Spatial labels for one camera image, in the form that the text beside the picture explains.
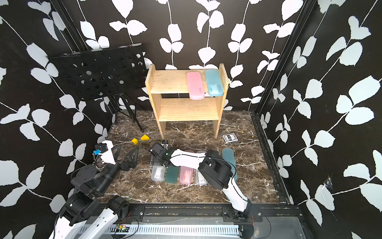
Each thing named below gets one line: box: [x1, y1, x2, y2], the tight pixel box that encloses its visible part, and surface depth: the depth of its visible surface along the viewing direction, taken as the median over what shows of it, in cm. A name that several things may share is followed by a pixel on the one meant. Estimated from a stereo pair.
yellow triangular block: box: [140, 134, 150, 141], surface depth 104 cm
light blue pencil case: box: [204, 69, 224, 97], surface depth 73 cm
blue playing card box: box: [222, 132, 239, 144], surface depth 106 cm
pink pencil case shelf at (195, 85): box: [187, 71, 205, 101], surface depth 76 cm
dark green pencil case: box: [164, 166, 180, 184], surface depth 88 cm
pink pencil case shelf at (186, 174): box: [179, 165, 194, 185], surface depth 87 cm
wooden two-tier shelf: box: [144, 63, 230, 139], surface depth 90 cm
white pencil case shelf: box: [151, 165, 166, 182], surface depth 88 cm
